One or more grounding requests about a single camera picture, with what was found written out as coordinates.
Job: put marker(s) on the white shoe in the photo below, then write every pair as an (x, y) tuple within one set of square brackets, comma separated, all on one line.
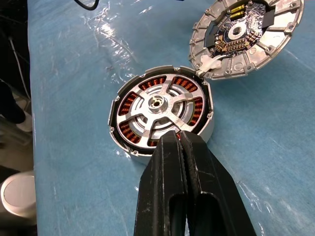
[(25, 121)]

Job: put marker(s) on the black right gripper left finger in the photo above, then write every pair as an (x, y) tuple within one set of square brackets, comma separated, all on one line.
[(160, 177)]

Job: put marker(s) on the white round stool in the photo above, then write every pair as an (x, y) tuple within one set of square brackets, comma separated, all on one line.
[(17, 194)]

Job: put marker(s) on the silver spoked rotor black rim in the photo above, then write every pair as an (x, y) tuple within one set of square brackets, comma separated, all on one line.
[(157, 102)]

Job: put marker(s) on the silver motor housing copper windings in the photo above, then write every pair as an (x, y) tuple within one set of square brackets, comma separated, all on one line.
[(160, 68)]

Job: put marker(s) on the silver motor lid circuit board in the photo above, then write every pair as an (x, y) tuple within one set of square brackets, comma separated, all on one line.
[(278, 27)]

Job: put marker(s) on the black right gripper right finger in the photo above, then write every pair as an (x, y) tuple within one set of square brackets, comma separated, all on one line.
[(211, 186)]

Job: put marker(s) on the black trouser leg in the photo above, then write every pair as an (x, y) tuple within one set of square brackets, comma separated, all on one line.
[(9, 103)]

